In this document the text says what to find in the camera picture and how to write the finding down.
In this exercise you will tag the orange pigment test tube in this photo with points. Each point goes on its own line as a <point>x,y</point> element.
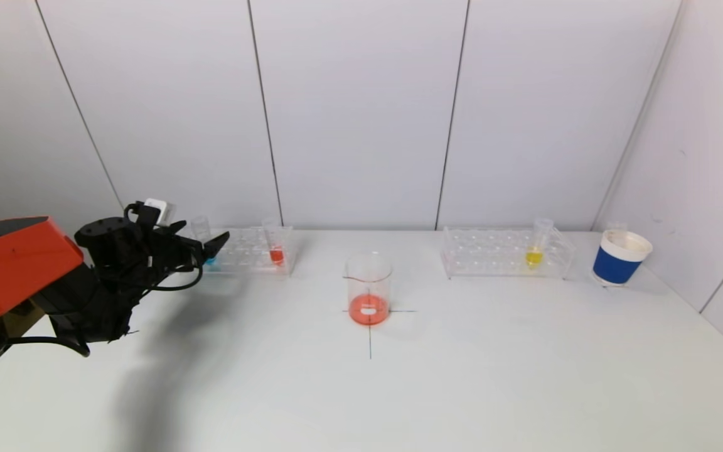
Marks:
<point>277,256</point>

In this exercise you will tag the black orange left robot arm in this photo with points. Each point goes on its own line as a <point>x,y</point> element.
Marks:
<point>16,270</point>

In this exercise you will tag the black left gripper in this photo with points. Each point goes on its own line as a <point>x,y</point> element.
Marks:
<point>176,254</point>

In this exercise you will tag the blue white paper cup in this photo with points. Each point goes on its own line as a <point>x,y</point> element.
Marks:
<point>615,267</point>

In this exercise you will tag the blue pigment test tube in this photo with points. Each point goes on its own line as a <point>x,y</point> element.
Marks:
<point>200,226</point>

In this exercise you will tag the clear glass beaker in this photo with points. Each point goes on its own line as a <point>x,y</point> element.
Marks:
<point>369,295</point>

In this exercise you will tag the clear acrylic test tube rack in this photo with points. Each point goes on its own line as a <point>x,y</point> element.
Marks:
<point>499,254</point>
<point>248,251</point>

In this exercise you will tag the red pigment test tube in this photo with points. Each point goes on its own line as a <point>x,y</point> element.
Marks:
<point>616,227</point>

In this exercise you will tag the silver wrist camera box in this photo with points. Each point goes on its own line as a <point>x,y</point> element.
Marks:
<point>159,208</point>

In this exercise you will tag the yellow pigment test tube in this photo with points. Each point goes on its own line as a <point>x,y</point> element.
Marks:
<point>532,257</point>

